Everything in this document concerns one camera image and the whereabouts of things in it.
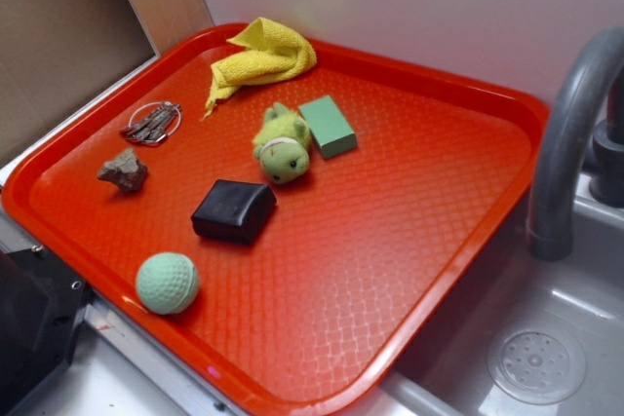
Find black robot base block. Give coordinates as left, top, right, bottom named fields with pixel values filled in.
left=1, top=249, right=91, bottom=415

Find yellow cloth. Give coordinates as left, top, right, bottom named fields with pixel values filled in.
left=203, top=18, right=318, bottom=118

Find green plush toy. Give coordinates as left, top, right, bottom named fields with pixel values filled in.
left=253, top=102, right=312, bottom=184

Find green rectangular block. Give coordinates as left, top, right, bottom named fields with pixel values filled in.
left=298, top=95, right=358, bottom=159

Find red plastic tray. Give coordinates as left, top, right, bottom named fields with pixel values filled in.
left=2, top=24, right=548, bottom=415

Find black square pouch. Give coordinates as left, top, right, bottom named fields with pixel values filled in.
left=191, top=179, right=277, bottom=246

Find green foam golf ball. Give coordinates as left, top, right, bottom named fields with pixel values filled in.
left=136, top=252, right=200, bottom=315

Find grey brown rock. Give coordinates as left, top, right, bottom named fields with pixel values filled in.
left=97, top=148, right=148, bottom=193

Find grey curved faucet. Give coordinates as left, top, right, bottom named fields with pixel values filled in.
left=526, top=26, right=623, bottom=261

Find grey toy sink basin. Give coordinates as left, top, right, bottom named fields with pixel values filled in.
left=379, top=162, right=624, bottom=416

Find round sink drain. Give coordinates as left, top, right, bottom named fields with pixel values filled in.
left=487, top=321, right=587, bottom=405

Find brown cardboard panel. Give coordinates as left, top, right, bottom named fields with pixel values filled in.
left=1, top=0, right=154, bottom=164

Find metal keys on ring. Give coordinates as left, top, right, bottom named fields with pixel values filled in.
left=119, top=100, right=182, bottom=146

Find dark faucet handle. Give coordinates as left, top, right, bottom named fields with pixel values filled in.
left=590, top=71, right=623, bottom=208

